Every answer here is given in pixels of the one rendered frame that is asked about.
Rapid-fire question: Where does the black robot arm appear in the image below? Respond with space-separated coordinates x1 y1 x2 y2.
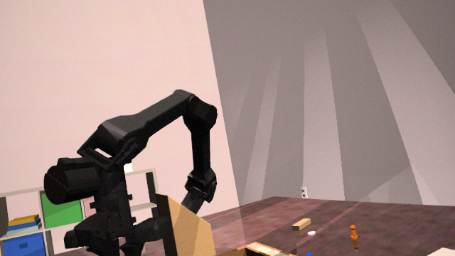
43 89 218 249

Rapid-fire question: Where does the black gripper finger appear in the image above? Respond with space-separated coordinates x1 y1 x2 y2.
86 238 120 256
119 242 145 256

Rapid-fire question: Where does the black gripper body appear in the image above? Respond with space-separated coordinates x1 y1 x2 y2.
64 189 173 249

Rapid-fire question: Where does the orange game pawn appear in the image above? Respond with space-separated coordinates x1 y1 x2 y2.
350 225 358 240

